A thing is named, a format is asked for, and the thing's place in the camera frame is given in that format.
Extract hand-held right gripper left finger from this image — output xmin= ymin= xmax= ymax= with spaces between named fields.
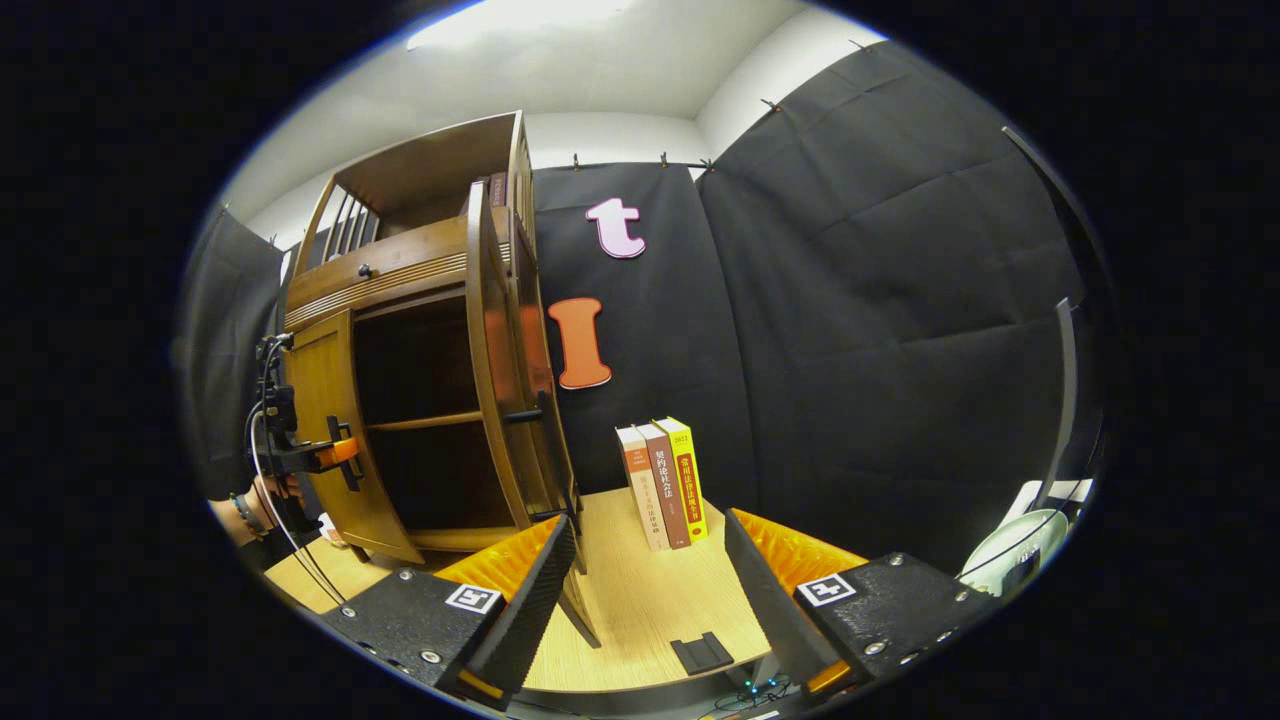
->
xmin=320 ymin=513 xmax=579 ymax=713

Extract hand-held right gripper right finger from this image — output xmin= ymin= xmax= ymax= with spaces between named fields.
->
xmin=724 ymin=507 xmax=1001 ymax=706

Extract wooden cabinet door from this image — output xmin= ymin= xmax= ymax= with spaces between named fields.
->
xmin=465 ymin=180 xmax=601 ymax=649
xmin=285 ymin=310 xmax=426 ymax=566

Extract wooden double-door shoe cabinet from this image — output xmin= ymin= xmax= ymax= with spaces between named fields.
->
xmin=280 ymin=110 xmax=601 ymax=649

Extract yellow book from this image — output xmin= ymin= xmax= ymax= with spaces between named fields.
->
xmin=655 ymin=417 xmax=709 ymax=542

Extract white and orange book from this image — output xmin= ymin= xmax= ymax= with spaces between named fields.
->
xmin=616 ymin=426 xmax=671 ymax=553

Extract wooden drawer with black knob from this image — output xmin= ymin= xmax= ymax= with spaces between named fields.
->
xmin=283 ymin=215 xmax=473 ymax=333

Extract white round dish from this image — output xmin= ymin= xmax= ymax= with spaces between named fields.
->
xmin=958 ymin=508 xmax=1069 ymax=598

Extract black backdrop cloth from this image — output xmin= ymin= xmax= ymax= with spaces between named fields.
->
xmin=175 ymin=40 xmax=1111 ymax=576

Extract small black bracket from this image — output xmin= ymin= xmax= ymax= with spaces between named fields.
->
xmin=670 ymin=632 xmax=734 ymax=675

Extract tangled dark cables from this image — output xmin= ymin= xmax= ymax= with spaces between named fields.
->
xmin=715 ymin=678 xmax=796 ymax=713

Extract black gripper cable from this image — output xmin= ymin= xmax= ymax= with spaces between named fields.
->
xmin=245 ymin=400 xmax=347 ymax=607

